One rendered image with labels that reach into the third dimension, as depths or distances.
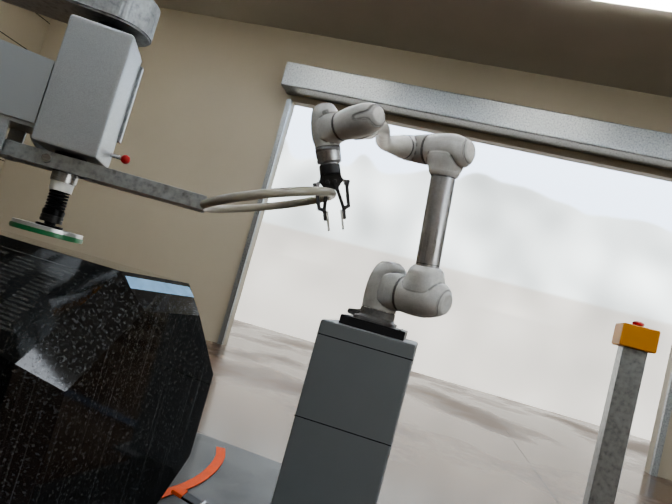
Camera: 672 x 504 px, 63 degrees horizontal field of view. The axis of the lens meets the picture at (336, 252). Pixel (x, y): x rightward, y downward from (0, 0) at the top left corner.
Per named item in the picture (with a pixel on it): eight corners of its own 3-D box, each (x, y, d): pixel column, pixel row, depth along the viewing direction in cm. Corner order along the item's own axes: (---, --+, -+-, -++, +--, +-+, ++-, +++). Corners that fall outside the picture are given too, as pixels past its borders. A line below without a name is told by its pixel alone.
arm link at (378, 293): (374, 308, 251) (387, 262, 252) (407, 317, 239) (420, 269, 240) (353, 303, 239) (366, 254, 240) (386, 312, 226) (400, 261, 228)
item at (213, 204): (196, 203, 165) (195, 193, 165) (199, 216, 213) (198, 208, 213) (352, 190, 176) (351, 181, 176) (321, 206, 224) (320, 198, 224)
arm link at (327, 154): (315, 151, 199) (317, 168, 199) (314, 147, 190) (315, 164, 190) (340, 149, 198) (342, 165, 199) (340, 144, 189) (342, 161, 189)
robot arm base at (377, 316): (349, 314, 250) (352, 302, 251) (396, 328, 246) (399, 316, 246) (343, 314, 232) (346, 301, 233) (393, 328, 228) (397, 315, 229)
